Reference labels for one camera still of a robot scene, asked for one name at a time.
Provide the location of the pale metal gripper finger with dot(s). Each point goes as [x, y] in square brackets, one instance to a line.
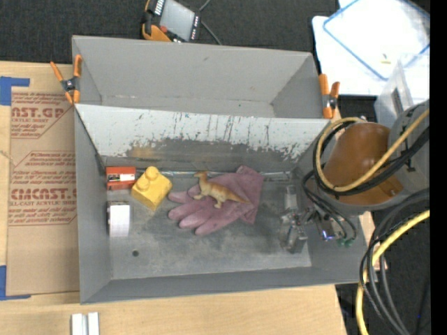
[291, 197]
[292, 234]

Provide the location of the tan toy dinosaur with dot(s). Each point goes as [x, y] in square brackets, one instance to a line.
[218, 191]

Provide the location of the pink rubber glove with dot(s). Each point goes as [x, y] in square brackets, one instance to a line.
[209, 216]

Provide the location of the grey metal bin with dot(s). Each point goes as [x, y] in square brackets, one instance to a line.
[209, 253]

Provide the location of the yellow toy building block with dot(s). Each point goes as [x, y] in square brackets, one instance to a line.
[153, 188]

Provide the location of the red box with white label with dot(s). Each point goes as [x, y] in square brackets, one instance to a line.
[120, 178]

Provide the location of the brown cardboard board red print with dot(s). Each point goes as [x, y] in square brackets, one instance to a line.
[42, 250]

